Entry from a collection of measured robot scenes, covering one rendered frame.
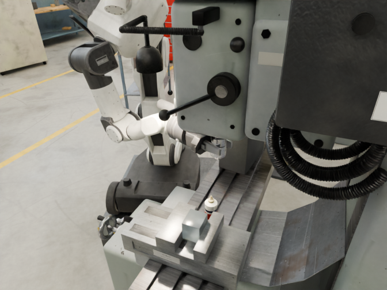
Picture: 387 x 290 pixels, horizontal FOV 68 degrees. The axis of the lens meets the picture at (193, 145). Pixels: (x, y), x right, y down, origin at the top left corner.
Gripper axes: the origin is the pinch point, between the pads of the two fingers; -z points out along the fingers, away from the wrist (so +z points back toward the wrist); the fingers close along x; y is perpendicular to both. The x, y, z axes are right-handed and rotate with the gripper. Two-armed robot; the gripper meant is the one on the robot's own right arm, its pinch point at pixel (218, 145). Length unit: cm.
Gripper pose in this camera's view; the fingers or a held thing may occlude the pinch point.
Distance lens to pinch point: 84.8
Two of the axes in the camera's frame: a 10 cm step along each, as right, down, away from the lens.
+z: -7.2, -3.6, 5.9
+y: 0.1, 8.5, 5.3
